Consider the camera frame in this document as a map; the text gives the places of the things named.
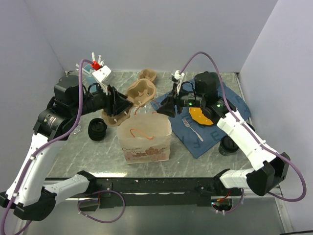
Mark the black coffee cup lid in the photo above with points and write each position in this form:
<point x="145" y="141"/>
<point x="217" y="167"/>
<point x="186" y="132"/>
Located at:
<point x="228" y="144"/>

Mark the stack of black lids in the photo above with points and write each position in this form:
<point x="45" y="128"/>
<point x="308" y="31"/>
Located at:
<point x="97" y="129"/>

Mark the silver fork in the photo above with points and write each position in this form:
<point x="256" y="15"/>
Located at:
<point x="186" y="123"/>

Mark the clear plastic lid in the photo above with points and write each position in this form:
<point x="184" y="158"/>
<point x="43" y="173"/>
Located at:
<point x="77" y="129"/>

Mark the blue letter-print cloth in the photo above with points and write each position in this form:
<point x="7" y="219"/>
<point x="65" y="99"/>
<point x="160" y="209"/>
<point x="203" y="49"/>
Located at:
<point x="211" y="135"/>

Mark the blue plastic cup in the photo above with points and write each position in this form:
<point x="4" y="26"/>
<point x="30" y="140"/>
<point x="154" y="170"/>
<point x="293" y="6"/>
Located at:
<point x="87" y="71"/>

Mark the brown paper takeout bag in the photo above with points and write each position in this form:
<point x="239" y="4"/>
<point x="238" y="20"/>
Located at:
<point x="145" y="137"/>

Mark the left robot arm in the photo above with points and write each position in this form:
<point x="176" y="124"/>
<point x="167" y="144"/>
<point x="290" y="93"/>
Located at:
<point x="29" y="198"/>

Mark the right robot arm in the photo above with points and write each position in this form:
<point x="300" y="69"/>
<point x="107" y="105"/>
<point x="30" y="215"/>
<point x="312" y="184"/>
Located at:
<point x="267" y="169"/>

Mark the orange dotted plate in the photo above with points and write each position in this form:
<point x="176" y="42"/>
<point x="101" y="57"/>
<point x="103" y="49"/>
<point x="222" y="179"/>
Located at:
<point x="197" y="115"/>

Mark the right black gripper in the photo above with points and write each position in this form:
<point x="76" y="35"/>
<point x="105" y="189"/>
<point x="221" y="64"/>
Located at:
<point x="168" y="107"/>

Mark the black mounting base rail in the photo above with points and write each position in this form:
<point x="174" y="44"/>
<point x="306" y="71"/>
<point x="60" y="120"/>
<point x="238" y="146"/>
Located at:
<point x="158" y="191"/>

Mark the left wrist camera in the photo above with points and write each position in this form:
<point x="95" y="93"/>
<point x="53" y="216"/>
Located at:
<point x="102" y="75"/>

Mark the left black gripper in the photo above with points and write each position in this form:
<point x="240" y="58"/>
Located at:
<point x="115" y="102"/>

